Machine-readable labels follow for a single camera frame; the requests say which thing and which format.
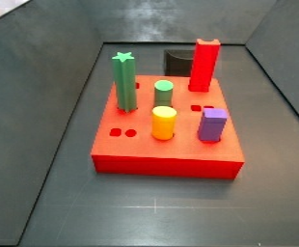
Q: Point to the purple square peg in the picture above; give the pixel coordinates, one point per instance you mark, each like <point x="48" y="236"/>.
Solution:
<point x="212" y="122"/>

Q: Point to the yellow cylinder peg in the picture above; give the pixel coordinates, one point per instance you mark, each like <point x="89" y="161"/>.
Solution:
<point x="162" y="122"/>

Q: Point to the green cylinder peg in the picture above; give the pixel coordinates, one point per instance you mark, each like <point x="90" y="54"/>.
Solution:
<point x="162" y="93"/>

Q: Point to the green star peg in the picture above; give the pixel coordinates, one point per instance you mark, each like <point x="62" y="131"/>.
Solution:
<point x="122" y="65"/>

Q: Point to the black curved stand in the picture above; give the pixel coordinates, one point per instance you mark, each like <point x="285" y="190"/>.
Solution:
<point x="177" y="62"/>

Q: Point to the tall red peg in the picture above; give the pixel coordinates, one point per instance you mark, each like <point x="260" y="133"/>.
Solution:
<point x="204" y="59"/>

